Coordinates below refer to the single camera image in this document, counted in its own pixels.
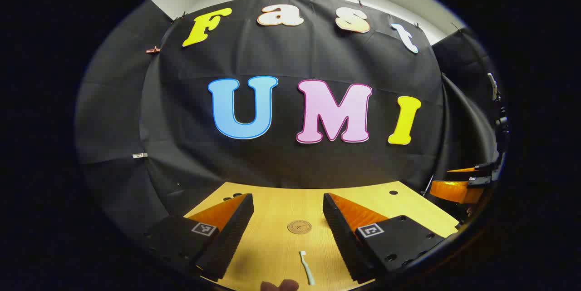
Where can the silver clip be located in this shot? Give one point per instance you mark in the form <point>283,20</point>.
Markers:
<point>140,155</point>

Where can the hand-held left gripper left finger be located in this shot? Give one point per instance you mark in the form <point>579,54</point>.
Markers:
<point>231,232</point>

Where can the copper clip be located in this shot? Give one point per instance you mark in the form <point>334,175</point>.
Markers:
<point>153,50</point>

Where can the black backdrop cloth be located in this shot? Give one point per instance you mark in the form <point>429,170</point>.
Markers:
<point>281,155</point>

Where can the round brown coaster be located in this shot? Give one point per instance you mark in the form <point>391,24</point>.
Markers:
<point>299,227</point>

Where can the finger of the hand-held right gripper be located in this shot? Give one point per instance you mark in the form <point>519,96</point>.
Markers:
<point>467,169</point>
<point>454,191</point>

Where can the pale green toothbrush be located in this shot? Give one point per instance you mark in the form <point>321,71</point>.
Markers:
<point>307,268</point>

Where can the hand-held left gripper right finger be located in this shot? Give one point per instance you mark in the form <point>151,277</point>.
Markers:
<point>340,236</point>

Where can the wooden desktop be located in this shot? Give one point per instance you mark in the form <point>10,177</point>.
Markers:
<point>281,245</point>

